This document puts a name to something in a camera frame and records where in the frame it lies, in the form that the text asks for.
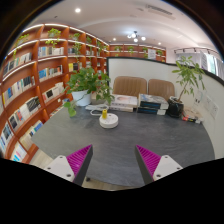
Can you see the recessed ceiling spotlights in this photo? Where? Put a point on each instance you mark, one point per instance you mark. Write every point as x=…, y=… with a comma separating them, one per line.
x=77, y=10

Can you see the orange wooden bookshelf unit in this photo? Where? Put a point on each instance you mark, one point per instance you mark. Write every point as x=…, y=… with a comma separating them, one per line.
x=36, y=70

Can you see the ceiling lamp cluster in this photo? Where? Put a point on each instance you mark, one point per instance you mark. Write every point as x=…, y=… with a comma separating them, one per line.
x=134, y=36

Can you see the white-cover book with face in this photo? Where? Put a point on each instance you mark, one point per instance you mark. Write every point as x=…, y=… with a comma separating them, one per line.
x=124, y=100

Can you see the ceiling air vent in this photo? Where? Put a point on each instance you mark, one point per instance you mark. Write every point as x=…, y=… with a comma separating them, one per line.
x=159, y=10

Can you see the leafy plant in white pot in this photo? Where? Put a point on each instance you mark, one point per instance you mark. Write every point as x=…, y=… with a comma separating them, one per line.
x=81, y=98

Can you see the dark book with white pages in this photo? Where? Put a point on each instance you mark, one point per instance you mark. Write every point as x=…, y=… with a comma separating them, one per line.
x=151, y=111

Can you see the black track light rail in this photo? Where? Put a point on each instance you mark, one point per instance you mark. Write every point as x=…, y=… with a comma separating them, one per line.
x=193, y=50

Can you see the tan padded chair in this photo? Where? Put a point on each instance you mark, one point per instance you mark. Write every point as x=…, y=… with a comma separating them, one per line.
x=161, y=88
x=130, y=86

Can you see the dark book with grey cover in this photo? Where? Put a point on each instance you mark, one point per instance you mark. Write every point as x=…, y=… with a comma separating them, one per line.
x=152, y=100

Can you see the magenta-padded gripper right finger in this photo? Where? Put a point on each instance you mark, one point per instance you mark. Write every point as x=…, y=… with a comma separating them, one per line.
x=165, y=165

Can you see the white partition with dark rim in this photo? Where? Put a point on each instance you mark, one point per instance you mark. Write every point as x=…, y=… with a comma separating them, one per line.
x=140, y=68

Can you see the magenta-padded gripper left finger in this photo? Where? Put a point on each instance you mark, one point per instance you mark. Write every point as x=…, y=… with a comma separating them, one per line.
x=63, y=165

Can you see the red-spined book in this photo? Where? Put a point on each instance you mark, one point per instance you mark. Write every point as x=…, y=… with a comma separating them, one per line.
x=190, y=119

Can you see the beige-cover book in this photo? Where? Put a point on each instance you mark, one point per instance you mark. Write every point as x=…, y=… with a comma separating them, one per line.
x=194, y=114

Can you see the round white power strip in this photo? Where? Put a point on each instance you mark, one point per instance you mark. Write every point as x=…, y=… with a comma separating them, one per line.
x=109, y=122

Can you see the tall plant in black pot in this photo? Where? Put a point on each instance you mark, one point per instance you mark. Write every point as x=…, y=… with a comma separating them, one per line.
x=175, y=108

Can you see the white wall socket panel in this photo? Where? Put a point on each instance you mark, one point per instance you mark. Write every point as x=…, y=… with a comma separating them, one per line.
x=211, y=106

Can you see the white curtain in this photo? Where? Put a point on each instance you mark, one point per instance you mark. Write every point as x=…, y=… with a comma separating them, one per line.
x=213, y=65

